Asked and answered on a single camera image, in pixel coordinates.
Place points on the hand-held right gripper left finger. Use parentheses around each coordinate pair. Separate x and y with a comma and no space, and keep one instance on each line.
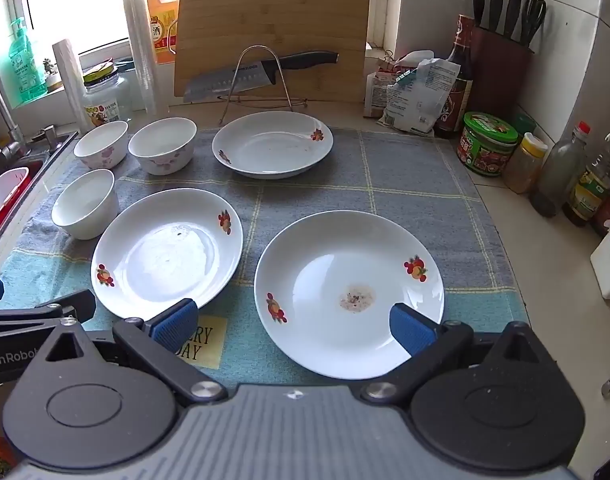
(175,322)

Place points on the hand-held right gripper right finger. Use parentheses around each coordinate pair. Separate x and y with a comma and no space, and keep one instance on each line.
(410,327)

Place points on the stained white fruit-print plate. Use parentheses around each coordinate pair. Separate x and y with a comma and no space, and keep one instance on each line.
(335,260)

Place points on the plain white bowl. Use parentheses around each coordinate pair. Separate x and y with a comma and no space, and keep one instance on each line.
(85,210)

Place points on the red and white basin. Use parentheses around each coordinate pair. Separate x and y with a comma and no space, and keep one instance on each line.
(0,195)

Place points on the grey checked towel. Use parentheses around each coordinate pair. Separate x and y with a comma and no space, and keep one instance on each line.
(395,185)

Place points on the metal sink knob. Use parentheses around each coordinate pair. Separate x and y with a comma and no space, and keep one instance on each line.
(50,135)

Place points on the white pink-floral bowl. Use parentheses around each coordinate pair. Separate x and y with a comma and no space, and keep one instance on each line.
(160,145)
(102,145)

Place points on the metal faucet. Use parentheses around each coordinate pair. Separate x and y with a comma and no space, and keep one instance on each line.
(2,110)

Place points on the green-lid sauce jar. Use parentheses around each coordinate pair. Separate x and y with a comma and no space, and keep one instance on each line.
(485,150)

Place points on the yellow-lid spice jar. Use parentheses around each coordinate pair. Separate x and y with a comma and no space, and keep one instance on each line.
(522,170)

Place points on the grey bottle with red cap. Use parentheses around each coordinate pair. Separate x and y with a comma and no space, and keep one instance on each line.
(555,175)

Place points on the glass jar with lid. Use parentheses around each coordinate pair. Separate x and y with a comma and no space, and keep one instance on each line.
(105,105)

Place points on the yellow-label oil bottle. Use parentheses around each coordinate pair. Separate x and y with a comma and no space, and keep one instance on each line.
(585,200)

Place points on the small potted plant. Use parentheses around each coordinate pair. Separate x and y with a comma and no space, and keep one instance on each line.
(50,77)

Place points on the green dish soap bottle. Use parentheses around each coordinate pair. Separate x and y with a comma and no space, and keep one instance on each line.
(25,70)

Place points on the short plastic wrap roll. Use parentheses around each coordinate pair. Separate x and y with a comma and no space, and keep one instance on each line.
(70,80)

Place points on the white printed packet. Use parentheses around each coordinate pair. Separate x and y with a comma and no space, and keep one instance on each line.
(415,100)

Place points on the small green-lid jar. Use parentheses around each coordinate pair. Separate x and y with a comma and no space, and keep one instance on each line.
(525,122)

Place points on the dark sauce bottle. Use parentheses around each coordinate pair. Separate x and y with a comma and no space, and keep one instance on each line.
(457,95)

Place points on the clipped brown packet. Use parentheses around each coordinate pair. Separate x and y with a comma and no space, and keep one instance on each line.
(375,90)

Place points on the tall plastic wrap roll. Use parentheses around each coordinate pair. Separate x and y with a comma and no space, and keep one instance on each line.
(142,60)

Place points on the dark red knife block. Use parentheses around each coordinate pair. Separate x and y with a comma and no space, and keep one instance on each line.
(500,75)

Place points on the orange cooking wine jug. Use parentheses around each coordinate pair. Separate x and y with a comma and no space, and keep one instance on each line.
(157,15)

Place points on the black kitchen scissors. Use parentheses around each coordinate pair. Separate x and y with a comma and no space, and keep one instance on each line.
(530,25)

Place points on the bamboo cutting board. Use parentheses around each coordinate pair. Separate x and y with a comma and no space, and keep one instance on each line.
(285,15)

